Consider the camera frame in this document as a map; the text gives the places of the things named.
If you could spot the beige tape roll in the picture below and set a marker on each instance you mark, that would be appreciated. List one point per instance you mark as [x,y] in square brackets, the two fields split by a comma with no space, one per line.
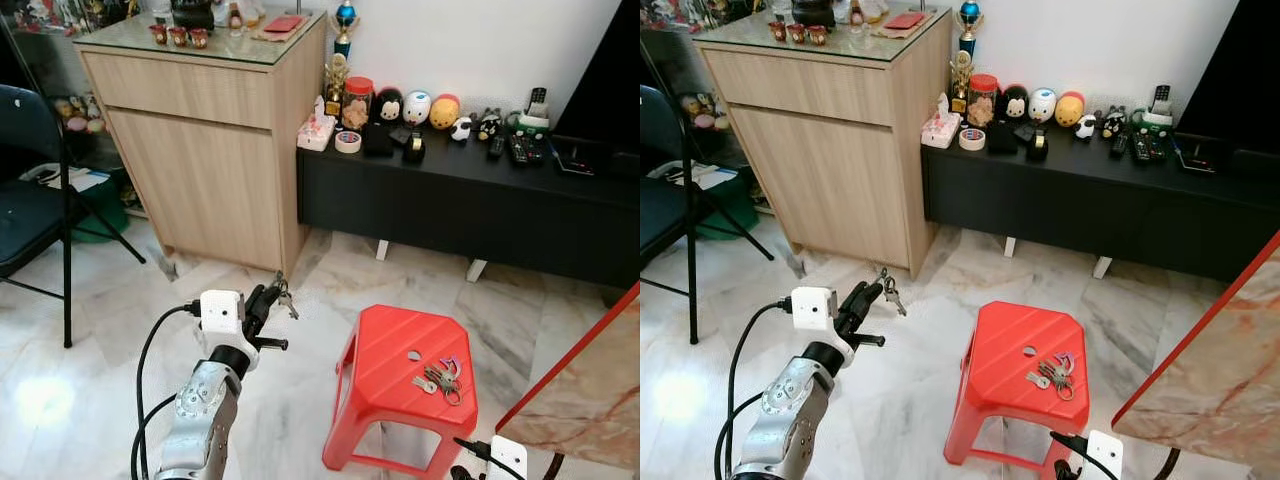
[971,144]
[348,147]

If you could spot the small panda plush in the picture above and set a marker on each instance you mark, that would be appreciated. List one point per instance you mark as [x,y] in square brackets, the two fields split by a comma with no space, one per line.
[1086,126]
[460,128]

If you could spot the blue globe trophy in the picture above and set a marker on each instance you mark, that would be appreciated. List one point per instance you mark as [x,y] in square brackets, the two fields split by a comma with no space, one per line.
[346,20]
[970,18]

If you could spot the light wooden cabinet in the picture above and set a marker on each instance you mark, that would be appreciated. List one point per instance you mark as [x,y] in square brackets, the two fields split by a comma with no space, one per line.
[210,170]
[830,170]

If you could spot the black low console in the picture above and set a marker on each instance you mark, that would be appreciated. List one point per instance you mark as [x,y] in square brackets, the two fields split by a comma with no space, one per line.
[450,205]
[1080,200]

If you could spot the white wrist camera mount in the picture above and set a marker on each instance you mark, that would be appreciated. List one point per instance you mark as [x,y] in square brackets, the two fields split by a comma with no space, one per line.
[812,308]
[220,312]
[1104,455]
[508,458]

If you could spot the black white mouse plush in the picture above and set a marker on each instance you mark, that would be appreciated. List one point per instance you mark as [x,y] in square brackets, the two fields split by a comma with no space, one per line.
[1013,103]
[388,105]

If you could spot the black gold tape dispenser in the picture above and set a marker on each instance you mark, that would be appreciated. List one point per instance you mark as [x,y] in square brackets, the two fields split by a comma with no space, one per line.
[1037,147]
[414,150]

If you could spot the yellow orange round plush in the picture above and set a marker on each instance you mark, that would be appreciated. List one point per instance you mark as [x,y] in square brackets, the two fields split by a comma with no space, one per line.
[1070,109]
[445,112]

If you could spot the black television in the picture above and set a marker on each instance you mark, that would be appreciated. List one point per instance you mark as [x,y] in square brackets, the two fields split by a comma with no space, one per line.
[1235,70]
[605,70]

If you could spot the flat black box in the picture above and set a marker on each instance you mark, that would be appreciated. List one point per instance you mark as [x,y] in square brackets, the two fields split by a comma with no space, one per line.
[575,162]
[1196,158]

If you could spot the red lidded snack jar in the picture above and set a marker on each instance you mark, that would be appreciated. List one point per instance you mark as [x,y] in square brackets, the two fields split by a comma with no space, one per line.
[981,102]
[357,105]

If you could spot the key bunch with purple tag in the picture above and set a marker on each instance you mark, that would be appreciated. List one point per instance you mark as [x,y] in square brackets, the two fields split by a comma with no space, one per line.
[1055,373]
[442,378]

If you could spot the white papers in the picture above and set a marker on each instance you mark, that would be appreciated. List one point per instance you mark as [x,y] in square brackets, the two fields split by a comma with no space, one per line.
[700,175]
[80,178]

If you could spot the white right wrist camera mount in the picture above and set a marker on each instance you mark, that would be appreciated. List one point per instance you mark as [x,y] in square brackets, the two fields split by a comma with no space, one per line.
[508,458]
[1104,455]

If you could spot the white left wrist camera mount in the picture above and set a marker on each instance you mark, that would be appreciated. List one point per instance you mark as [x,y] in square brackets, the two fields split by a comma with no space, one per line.
[812,308]
[220,312]

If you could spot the black folding chair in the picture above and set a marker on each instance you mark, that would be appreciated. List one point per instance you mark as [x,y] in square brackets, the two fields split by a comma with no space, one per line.
[660,215]
[25,215]

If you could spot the green bin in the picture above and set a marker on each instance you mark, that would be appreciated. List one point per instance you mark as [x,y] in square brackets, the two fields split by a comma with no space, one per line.
[100,215]
[728,210]

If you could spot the marble table with red edge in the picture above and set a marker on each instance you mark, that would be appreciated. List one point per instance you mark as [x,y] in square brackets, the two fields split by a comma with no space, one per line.
[1210,370]
[590,390]

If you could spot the silver key bunch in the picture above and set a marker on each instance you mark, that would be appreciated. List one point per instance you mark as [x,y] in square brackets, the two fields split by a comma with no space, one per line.
[890,292]
[286,298]

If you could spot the small black remote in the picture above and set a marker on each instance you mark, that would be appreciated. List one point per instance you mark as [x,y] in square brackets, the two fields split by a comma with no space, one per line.
[496,147]
[1119,145]

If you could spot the red plastic stool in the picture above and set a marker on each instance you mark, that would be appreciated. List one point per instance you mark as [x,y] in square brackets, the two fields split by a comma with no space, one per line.
[400,345]
[1015,340]

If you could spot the black pot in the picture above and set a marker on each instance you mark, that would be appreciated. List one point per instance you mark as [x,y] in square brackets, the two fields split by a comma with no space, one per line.
[193,14]
[813,12]

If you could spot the gold trophy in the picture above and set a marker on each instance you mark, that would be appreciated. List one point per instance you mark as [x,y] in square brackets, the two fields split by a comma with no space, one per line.
[336,85]
[960,82]

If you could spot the pink tissue pack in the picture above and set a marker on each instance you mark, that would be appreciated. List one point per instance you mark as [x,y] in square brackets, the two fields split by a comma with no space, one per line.
[315,130]
[939,127]

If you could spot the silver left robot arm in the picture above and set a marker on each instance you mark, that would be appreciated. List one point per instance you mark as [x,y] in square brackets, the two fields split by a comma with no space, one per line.
[785,420]
[200,420]

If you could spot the black bird plush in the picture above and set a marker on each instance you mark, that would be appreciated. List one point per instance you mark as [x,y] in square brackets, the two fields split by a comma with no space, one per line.
[1114,122]
[489,125]

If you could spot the green white box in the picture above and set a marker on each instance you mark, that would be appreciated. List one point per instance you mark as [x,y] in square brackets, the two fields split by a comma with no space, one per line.
[525,124]
[1150,122]

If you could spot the large black remote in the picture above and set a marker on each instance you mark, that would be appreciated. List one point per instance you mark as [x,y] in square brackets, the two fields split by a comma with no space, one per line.
[526,150]
[1150,148]

